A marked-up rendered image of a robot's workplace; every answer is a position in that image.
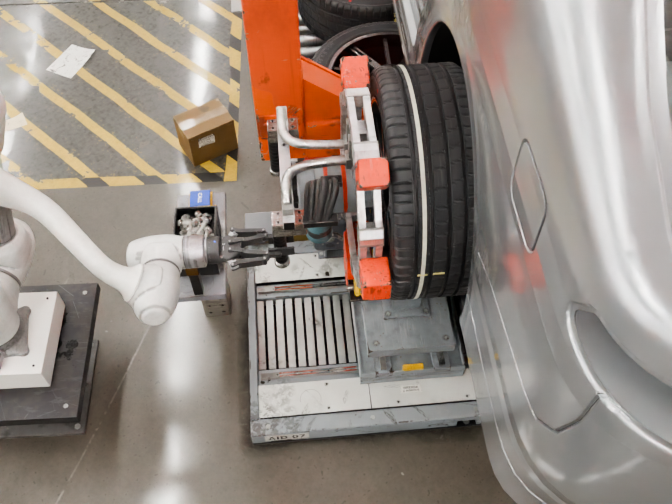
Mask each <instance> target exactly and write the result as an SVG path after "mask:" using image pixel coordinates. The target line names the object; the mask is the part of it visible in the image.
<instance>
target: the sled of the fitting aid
mask: <svg viewBox="0 0 672 504"><path fill-rule="evenodd" d="M446 298H447V303H448V308H449V313H450V318H451V323H452V328H453V333H454V338H455V343H456V345H455V349H454V350H453V351H441V352H429V353H417V354H405V355H393V356H381V357H368V354H367V346H366V338H365V330H364V322H363V314H362V306H361V301H359V302H351V308H352V317H353V325H354V334H355V342H356V351H357V359H358V368H359V376H360V384H371V383H383V382H394V381H406V380H418V379H430V378H442V377H454V376H463V373H464V369H465V361H464V356H463V351H462V346H461V342H460V337H459V332H458V327H457V322H456V318H455V313H454V308H453V303H452V298H451V296H446Z"/></svg>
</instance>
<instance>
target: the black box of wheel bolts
mask: <svg viewBox="0 0 672 504"><path fill-rule="evenodd" d="M173 235H177V236H186V235H188V236H191V235H204V236H205V239H206V237H212V236H220V237H221V224H220V219H219V214H218V207H217V205H213V206H195V207H176V208H175V210H174V222H173ZM217 274H220V264H208V262H207V266H206V267H202V268H200V275H217Z"/></svg>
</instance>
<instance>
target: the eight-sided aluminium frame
mask: <svg viewBox="0 0 672 504"><path fill-rule="evenodd" d="M339 102H340V139H343V135H346V118H348V120H349V128H350V135H351V143H352V146H351V149H352V159H353V167H355V163H356V162H357V160H358V159H364V158H378V157H380V153H379V144H378V141H377V139H376V132H375V126H374V120H373V114H372V108H371V95H370V92H369V89H368V87H366V88H351V89H344V91H343V92H340V97H339ZM362 108H363V115H364V120H365V124H366V131H367V140H368V141H364V142H360V137H359V130H358V123H357V120H362ZM355 190H356V205H357V212H347V213H344V217H345V223H346V227H347V235H348V244H349V252H350V267H351V273H352V275H353V276H354V279H355V281H356V287H358V288H361V286H360V278H358V275H359V260H360V259H363V258H372V256H371V254H370V247H373V258H376V257H382V251H383V246H384V225H383V222H382V204H381V190H372V199H373V216H374V222H366V213H365V199H364V191H357V187H356V185H355ZM354 221H358V223H357V242H358V256H357V252H356V245H355V237H354V229H353V222H354Z"/></svg>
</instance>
